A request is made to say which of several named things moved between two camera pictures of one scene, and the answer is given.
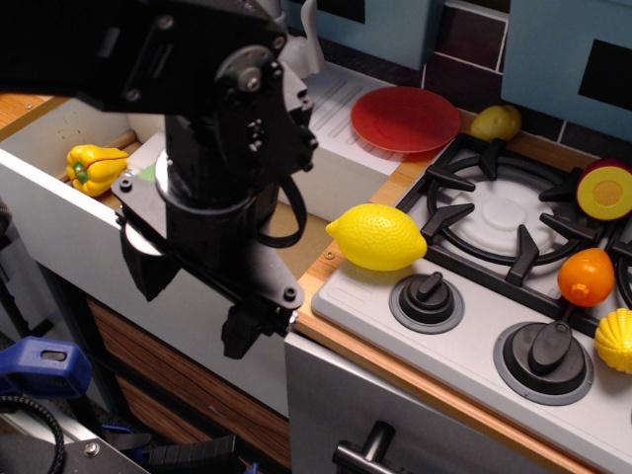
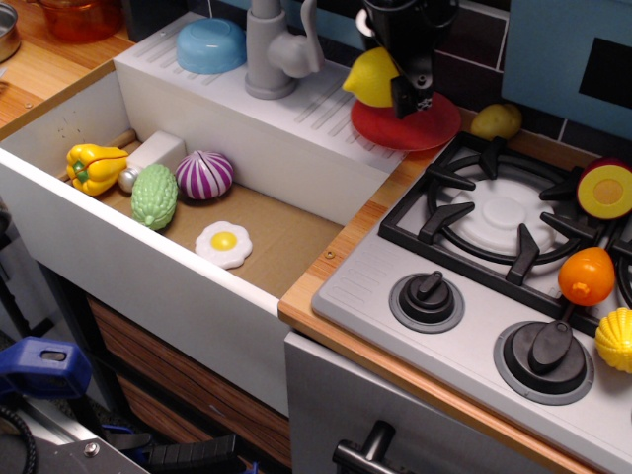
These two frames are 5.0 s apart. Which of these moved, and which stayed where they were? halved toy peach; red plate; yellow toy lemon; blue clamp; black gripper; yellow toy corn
Moved: black gripper; yellow toy lemon
Stayed: halved toy peach; blue clamp; red plate; yellow toy corn
